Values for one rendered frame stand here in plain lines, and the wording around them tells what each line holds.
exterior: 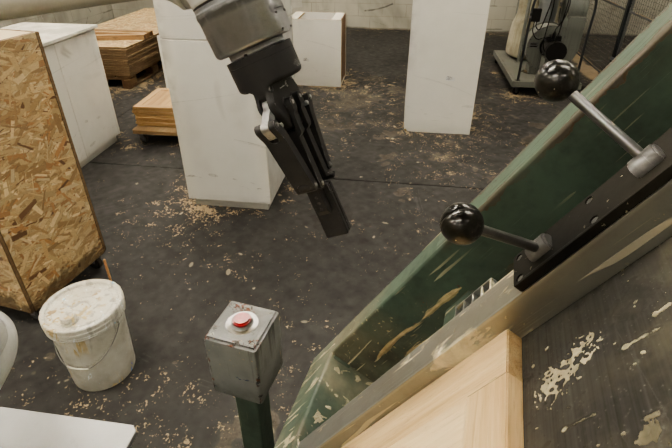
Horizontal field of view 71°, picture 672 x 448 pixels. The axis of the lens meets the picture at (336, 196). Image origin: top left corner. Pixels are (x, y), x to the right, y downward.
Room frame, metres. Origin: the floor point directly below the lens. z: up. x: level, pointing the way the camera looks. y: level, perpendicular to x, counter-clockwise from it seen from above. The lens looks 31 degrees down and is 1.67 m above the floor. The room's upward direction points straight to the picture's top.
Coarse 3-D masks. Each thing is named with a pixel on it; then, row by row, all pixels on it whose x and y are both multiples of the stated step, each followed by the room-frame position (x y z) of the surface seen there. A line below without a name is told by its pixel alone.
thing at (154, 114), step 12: (156, 96) 4.01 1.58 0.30; (168, 96) 4.01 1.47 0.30; (132, 108) 3.75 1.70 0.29; (144, 108) 3.73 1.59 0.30; (156, 108) 3.72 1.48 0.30; (168, 108) 3.71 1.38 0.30; (144, 120) 3.74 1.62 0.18; (156, 120) 3.72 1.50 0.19; (168, 120) 3.70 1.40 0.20; (144, 132) 3.64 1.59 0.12; (156, 132) 3.63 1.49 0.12; (168, 132) 3.61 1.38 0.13
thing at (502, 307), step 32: (640, 224) 0.32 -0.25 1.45; (576, 256) 0.34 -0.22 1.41; (608, 256) 0.33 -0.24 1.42; (640, 256) 0.32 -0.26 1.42; (512, 288) 0.37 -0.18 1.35; (544, 288) 0.34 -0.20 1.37; (576, 288) 0.33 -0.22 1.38; (480, 320) 0.36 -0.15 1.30; (512, 320) 0.35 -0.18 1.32; (544, 320) 0.34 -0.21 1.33; (416, 352) 0.41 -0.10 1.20; (448, 352) 0.36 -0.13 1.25; (384, 384) 0.41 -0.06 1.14; (416, 384) 0.37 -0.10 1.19; (352, 416) 0.41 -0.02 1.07; (384, 416) 0.38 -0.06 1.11
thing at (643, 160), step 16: (544, 64) 0.43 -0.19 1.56; (560, 64) 0.41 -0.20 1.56; (544, 80) 0.41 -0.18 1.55; (560, 80) 0.40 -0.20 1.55; (576, 80) 0.41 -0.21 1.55; (544, 96) 0.41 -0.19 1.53; (560, 96) 0.40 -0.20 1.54; (576, 96) 0.40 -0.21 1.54; (592, 112) 0.39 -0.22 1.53; (608, 128) 0.37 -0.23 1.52; (624, 144) 0.36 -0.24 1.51; (640, 160) 0.35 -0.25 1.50; (656, 160) 0.34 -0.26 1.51; (640, 176) 0.34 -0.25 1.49
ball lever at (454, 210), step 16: (448, 208) 0.35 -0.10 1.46; (464, 208) 0.34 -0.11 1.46; (448, 224) 0.33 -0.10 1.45; (464, 224) 0.33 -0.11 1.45; (480, 224) 0.33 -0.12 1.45; (448, 240) 0.33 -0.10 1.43; (464, 240) 0.32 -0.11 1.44; (512, 240) 0.35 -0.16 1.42; (528, 240) 0.36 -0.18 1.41; (544, 240) 0.36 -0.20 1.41; (528, 256) 0.36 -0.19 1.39
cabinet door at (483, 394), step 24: (504, 336) 0.34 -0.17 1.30; (480, 360) 0.34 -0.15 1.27; (504, 360) 0.31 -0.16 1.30; (432, 384) 0.36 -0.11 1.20; (456, 384) 0.33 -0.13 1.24; (480, 384) 0.31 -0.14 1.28; (504, 384) 0.28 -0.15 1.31; (408, 408) 0.36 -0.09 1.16; (432, 408) 0.33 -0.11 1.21; (456, 408) 0.30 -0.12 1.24; (480, 408) 0.28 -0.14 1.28; (504, 408) 0.26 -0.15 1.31; (384, 432) 0.36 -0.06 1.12; (408, 432) 0.32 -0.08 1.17; (432, 432) 0.30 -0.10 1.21; (456, 432) 0.28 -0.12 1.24; (480, 432) 0.25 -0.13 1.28; (504, 432) 0.24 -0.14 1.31
